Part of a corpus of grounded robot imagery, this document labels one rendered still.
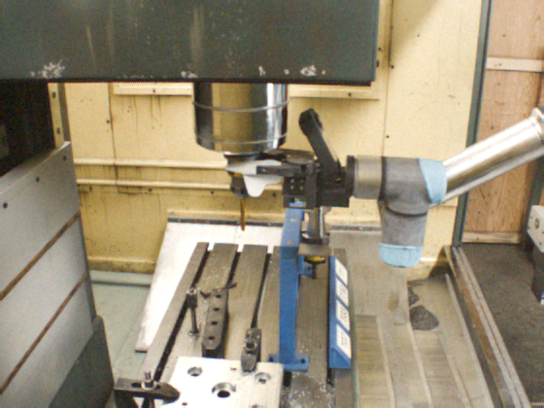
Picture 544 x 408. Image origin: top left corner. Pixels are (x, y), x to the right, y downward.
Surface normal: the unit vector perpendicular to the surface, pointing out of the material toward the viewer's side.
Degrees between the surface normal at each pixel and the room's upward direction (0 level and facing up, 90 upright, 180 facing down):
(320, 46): 90
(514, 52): 90
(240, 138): 90
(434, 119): 90
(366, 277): 24
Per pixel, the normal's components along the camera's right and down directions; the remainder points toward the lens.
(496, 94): -0.10, 0.40
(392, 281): -0.04, -0.69
